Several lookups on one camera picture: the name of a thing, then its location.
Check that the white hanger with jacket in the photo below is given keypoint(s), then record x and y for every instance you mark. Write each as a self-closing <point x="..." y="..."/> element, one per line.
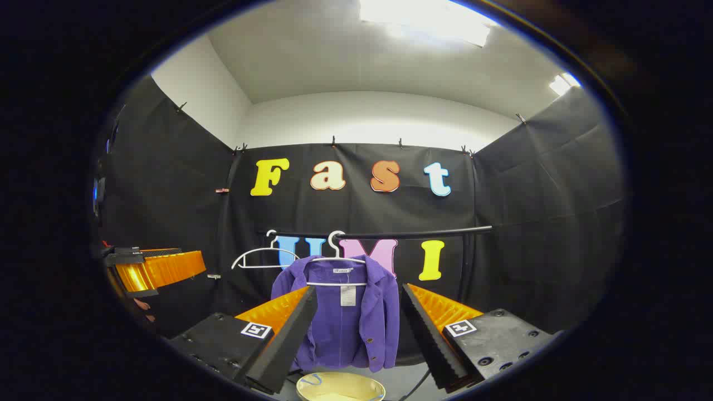
<point x="334" y="284"/>

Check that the large ceiling light panel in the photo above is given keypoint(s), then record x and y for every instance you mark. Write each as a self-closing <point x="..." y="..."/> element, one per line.
<point x="423" y="19"/>

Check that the black backdrop cloth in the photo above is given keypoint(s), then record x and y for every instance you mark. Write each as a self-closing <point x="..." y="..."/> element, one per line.
<point x="167" y="184"/>

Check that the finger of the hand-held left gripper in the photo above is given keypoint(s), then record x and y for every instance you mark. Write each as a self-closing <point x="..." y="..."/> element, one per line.
<point x="125" y="258"/>
<point x="167" y="270"/>

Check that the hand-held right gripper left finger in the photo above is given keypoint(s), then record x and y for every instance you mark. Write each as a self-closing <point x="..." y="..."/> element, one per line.
<point x="289" y="340"/>

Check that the empty white clothes hanger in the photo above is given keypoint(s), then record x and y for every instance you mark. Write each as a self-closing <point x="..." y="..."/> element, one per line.
<point x="262" y="267"/>

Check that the beige round laundry hamper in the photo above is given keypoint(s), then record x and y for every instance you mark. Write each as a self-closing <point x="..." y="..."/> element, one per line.
<point x="340" y="385"/>

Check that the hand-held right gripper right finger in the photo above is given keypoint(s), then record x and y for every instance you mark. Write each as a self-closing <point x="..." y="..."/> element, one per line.
<point x="429" y="340"/>

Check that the purple knit jacket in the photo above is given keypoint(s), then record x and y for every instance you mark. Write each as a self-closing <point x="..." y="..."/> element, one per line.
<point x="340" y="328"/>

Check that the small ceiling light panel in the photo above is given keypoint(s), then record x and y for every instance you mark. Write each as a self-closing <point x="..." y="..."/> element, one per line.
<point x="563" y="83"/>

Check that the black clothes rack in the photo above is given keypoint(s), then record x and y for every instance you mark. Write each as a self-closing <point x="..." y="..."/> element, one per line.
<point x="423" y="233"/>

